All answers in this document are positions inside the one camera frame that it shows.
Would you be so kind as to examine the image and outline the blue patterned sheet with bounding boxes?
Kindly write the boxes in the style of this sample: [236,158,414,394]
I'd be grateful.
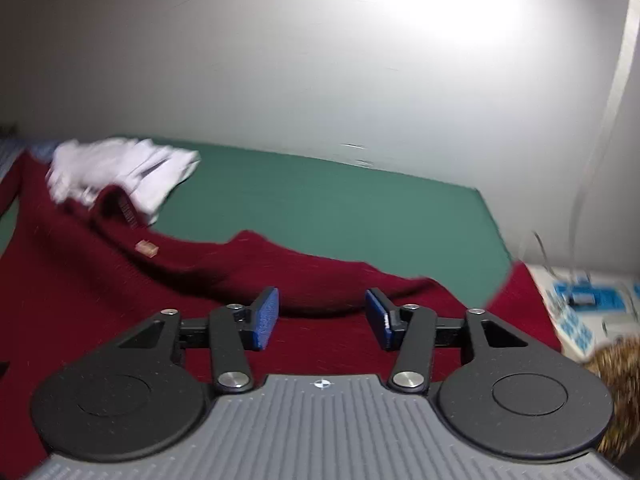
[0,135,58,183]
[527,260,640,361]

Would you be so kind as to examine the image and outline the green mat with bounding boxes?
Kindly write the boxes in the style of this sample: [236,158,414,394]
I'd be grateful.
[0,135,516,301]

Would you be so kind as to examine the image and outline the white crumpled cloth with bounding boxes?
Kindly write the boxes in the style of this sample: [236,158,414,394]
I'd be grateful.
[46,137,202,226]

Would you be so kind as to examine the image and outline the leopard print furry cloth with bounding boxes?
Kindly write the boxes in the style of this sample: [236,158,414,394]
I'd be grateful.
[582,335,640,476]

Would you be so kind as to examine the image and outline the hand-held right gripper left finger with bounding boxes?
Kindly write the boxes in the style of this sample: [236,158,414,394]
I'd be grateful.
[117,286,280,395]

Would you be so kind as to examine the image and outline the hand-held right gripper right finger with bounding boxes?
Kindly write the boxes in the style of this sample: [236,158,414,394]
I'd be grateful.
[365,287,531,395]

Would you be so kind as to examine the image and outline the dark red knit sweater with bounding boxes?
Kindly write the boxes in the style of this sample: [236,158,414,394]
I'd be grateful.
[0,152,563,480]

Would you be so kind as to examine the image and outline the white wall cable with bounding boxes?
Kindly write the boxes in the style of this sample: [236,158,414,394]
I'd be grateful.
[517,0,640,271]

